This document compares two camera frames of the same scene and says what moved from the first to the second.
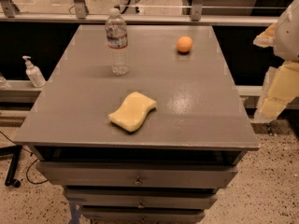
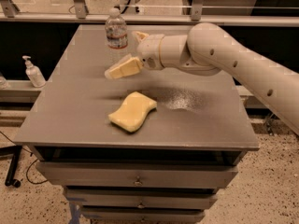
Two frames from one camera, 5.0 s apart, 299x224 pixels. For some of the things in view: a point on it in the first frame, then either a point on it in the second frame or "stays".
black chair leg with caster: [15, 150] stays
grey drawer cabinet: [168, 168] stays
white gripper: [289, 36] to [149, 51]
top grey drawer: [137, 174] stays
